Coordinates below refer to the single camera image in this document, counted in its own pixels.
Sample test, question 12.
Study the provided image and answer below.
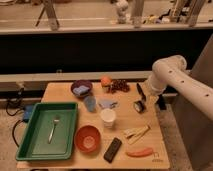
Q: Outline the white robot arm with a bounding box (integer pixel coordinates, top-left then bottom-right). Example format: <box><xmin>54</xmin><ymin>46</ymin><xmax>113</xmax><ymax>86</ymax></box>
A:
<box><xmin>146</xmin><ymin>55</ymin><xmax>213</xmax><ymax>120</ymax></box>

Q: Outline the black brush with round head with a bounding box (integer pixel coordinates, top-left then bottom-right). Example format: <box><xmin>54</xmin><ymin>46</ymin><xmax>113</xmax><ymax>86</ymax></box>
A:
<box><xmin>133</xmin><ymin>83</ymin><xmax>146</xmax><ymax>113</ymax></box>

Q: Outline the green plastic tray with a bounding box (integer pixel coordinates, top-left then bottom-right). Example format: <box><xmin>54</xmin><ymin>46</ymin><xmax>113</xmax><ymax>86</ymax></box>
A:
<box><xmin>16</xmin><ymin>102</ymin><xmax>78</xmax><ymax>161</ymax></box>

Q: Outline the orange fruit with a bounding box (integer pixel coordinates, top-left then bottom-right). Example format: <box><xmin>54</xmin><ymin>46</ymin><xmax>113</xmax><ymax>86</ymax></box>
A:
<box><xmin>101</xmin><ymin>76</ymin><xmax>112</xmax><ymax>87</ymax></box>

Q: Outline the bunch of dark grapes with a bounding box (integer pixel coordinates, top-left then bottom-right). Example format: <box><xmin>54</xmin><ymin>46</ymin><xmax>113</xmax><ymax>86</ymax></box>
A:
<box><xmin>110</xmin><ymin>79</ymin><xmax>130</xmax><ymax>93</ymax></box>

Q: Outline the blue cloth piece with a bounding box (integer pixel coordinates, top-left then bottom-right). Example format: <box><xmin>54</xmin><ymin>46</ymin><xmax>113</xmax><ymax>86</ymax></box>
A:
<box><xmin>98</xmin><ymin>99</ymin><xmax>118</xmax><ymax>109</ymax></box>

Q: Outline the blue plastic cup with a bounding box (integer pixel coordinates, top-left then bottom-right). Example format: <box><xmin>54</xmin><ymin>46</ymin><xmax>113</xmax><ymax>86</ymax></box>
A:
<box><xmin>83</xmin><ymin>96</ymin><xmax>96</xmax><ymax>112</ymax></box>

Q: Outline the blue sponge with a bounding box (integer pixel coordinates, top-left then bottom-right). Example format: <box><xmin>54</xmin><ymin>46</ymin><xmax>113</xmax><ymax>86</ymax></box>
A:
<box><xmin>73</xmin><ymin>85</ymin><xmax>89</xmax><ymax>95</ymax></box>

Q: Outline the white paper cup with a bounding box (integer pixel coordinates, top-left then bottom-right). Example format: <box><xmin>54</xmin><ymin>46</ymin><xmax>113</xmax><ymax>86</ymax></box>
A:
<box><xmin>100</xmin><ymin>108</ymin><xmax>116</xmax><ymax>128</ymax></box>

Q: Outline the purple bowl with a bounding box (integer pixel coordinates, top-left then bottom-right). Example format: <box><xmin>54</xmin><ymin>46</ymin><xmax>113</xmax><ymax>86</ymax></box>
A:
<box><xmin>71</xmin><ymin>80</ymin><xmax>93</xmax><ymax>98</ymax></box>

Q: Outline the wooden table board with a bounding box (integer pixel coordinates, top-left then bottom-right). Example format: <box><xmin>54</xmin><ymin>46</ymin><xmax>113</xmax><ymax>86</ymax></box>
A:
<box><xmin>17</xmin><ymin>83</ymin><xmax>170</xmax><ymax>169</ymax></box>

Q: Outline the beige wooden clip tool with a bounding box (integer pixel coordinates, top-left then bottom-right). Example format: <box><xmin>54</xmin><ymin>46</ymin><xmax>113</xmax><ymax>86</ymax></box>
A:
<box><xmin>123</xmin><ymin>125</ymin><xmax>150</xmax><ymax>145</ymax></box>

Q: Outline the orange bowl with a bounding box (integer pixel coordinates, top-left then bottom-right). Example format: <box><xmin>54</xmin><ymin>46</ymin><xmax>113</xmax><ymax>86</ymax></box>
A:
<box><xmin>74</xmin><ymin>125</ymin><xmax>101</xmax><ymax>153</ymax></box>

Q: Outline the metal spoon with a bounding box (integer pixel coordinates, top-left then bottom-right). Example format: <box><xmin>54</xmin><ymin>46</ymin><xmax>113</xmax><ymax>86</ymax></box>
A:
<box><xmin>48</xmin><ymin>116</ymin><xmax>60</xmax><ymax>144</ymax></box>

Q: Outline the black remote control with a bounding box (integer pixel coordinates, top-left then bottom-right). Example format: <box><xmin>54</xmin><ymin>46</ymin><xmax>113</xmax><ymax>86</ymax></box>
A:
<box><xmin>103</xmin><ymin>137</ymin><xmax>122</xmax><ymax>163</ymax></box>

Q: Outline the orange carrot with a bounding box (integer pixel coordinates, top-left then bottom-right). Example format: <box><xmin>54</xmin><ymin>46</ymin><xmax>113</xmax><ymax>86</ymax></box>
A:
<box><xmin>126</xmin><ymin>148</ymin><xmax>153</xmax><ymax>157</ymax></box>

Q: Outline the blue power box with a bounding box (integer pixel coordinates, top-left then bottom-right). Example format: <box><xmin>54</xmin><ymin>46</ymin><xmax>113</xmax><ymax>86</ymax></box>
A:
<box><xmin>22</xmin><ymin>105</ymin><xmax>34</xmax><ymax>123</ymax></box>

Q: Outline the black cable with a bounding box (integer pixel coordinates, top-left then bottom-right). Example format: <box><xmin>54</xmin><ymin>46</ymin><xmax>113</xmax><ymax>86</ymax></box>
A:
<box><xmin>4</xmin><ymin>87</ymin><xmax>27</xmax><ymax>148</ymax></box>

